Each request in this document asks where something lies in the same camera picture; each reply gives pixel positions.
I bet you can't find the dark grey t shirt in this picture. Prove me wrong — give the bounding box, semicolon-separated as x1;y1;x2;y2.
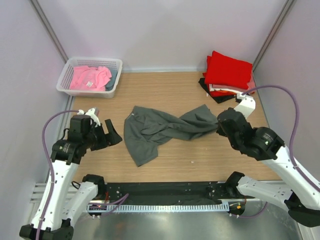
124;104;218;167

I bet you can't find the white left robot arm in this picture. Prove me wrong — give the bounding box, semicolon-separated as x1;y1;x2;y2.
19;107;122;240

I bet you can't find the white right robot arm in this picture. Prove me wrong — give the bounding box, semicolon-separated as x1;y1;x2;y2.
217;108;320;228

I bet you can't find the black folded t shirt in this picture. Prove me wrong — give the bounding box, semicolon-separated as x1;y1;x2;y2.
198;77;236;104

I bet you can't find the pink white folded t shirt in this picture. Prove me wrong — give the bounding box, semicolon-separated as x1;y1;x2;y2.
208;75;256;94

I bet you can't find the blue grey t shirt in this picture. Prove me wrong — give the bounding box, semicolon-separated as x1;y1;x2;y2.
105;69;118;92

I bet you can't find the white plastic laundry basket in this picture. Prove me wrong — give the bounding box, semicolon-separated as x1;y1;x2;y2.
56;57;123;99

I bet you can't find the orange red folded t shirt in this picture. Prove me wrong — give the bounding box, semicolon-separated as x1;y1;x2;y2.
209;90;236;98

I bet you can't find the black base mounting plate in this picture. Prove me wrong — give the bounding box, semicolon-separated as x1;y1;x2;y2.
105;181;245;206

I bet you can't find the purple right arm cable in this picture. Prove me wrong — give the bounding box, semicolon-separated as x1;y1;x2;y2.
234;84;320;220

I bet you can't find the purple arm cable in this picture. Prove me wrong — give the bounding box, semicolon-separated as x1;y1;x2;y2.
34;109;130;240
234;84;320;220

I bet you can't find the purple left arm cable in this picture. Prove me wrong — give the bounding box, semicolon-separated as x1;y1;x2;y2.
34;109;130;240

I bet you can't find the aluminium frame rail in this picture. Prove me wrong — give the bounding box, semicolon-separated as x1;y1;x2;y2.
30;181;289;204

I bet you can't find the white slotted cable duct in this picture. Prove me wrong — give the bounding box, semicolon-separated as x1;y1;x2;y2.
86;202;230;214

